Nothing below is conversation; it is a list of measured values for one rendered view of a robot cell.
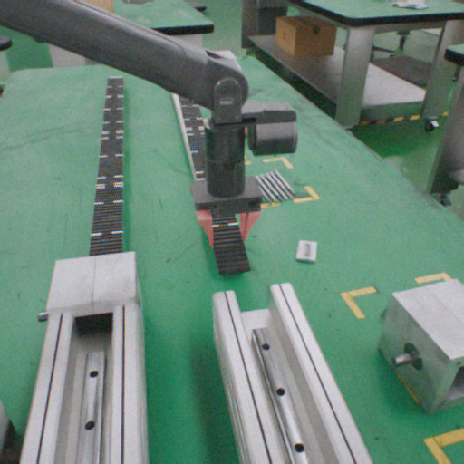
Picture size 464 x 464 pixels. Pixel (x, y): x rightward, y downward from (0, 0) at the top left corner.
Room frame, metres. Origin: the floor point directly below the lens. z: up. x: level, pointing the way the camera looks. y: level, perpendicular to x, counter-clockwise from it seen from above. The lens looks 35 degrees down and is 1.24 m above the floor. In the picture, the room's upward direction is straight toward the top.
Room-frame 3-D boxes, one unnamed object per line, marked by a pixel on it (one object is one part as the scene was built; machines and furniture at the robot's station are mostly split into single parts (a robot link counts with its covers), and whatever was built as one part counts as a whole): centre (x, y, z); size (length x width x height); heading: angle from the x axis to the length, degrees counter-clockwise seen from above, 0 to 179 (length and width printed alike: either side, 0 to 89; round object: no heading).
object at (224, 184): (0.59, 0.01, 0.92); 0.10 x 0.07 x 0.07; 101
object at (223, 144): (0.59, 0.00, 0.98); 0.07 x 0.06 x 0.07; 99
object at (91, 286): (0.42, 0.18, 0.83); 0.12 x 0.09 x 0.10; 101
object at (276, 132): (0.60, -0.03, 1.02); 0.12 x 0.09 x 0.12; 99
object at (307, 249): (0.59, -0.12, 0.78); 0.05 x 0.03 x 0.01; 168
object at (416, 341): (0.35, -0.23, 0.83); 0.11 x 0.10 x 0.10; 108
